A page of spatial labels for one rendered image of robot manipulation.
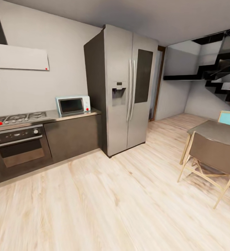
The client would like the microwave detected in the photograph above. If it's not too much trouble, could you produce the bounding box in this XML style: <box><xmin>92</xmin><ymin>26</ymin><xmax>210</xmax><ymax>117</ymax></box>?
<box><xmin>55</xmin><ymin>94</ymin><xmax>91</xmax><ymax>115</ymax></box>

